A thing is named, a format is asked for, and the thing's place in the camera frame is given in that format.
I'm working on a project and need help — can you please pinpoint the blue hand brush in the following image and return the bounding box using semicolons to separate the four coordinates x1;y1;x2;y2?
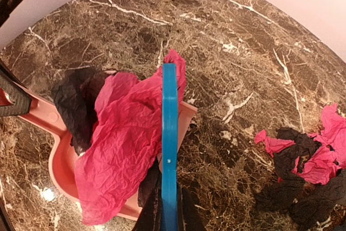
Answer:
161;63;178;231

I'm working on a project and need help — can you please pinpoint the pink plastic dustpan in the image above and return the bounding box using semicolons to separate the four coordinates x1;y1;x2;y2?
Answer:
0;87;198;222

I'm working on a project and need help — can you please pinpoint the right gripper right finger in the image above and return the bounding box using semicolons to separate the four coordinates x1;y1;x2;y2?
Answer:
177;185;206;231

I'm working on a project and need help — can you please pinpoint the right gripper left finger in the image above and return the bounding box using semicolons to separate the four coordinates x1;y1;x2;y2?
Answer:
132;183;162;231

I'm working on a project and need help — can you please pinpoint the pink paper scrap back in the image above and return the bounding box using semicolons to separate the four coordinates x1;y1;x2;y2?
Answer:
255;103;345;185

